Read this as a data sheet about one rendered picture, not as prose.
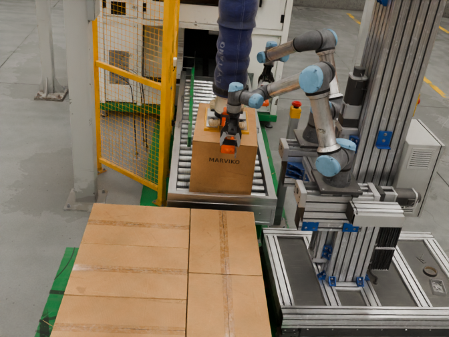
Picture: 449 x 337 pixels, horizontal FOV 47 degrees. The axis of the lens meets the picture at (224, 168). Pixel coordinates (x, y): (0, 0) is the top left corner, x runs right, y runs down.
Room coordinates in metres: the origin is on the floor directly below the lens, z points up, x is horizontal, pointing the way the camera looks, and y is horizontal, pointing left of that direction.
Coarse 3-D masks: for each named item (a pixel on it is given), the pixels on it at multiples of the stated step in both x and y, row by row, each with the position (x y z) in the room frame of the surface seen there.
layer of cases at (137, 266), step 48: (96, 240) 2.27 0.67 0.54; (144, 240) 2.32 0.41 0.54; (192, 240) 2.37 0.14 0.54; (240, 240) 2.41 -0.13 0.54; (96, 288) 1.90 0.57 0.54; (144, 288) 1.94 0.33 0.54; (192, 288) 1.97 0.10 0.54; (240, 288) 2.01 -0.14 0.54; (96, 336) 1.61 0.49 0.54; (144, 336) 1.63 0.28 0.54; (192, 336) 1.66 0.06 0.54; (240, 336) 1.69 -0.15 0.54
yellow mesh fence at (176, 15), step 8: (176, 0) 4.73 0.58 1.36; (176, 8) 4.75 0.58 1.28; (176, 16) 4.93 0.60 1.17; (176, 24) 4.97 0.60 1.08; (176, 32) 4.95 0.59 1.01; (176, 40) 5.01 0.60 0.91; (176, 48) 5.01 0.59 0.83; (176, 56) 5.01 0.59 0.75; (176, 64) 5.01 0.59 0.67; (168, 128) 3.96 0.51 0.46; (168, 136) 3.96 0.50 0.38; (168, 144) 3.96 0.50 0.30; (168, 152) 3.97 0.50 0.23; (168, 160) 3.97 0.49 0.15; (168, 176) 3.93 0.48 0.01
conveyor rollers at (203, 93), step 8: (200, 80) 4.96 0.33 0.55; (200, 88) 4.76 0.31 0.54; (208, 88) 4.77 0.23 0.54; (200, 96) 4.58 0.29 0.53; (208, 96) 4.59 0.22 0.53; (184, 104) 4.31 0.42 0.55; (184, 112) 4.13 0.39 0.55; (192, 112) 4.14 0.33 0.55; (184, 120) 3.96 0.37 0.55; (192, 120) 3.98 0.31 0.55; (184, 128) 3.85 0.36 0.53; (192, 128) 3.86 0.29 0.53; (184, 136) 3.68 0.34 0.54; (192, 136) 3.69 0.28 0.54; (184, 144) 3.53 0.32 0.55; (184, 152) 3.41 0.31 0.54; (184, 160) 3.32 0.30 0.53; (256, 160) 3.39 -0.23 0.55; (184, 168) 3.16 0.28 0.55; (256, 168) 3.28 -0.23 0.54; (184, 176) 3.06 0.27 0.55; (256, 176) 3.18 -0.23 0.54; (176, 184) 2.98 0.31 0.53; (184, 184) 2.96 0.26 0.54; (256, 184) 3.09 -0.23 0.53; (256, 192) 3.00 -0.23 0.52
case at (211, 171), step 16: (256, 128) 3.09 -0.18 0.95; (192, 144) 2.82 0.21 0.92; (208, 144) 2.82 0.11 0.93; (240, 144) 2.83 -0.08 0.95; (256, 144) 2.85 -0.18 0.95; (192, 160) 2.82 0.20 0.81; (208, 160) 2.82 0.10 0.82; (224, 160) 2.83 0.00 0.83; (240, 160) 2.83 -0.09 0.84; (192, 176) 2.82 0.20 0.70; (208, 176) 2.82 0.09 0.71; (224, 176) 2.83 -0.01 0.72; (240, 176) 2.83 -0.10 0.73; (208, 192) 2.83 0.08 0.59; (224, 192) 2.83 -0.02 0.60; (240, 192) 2.83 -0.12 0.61
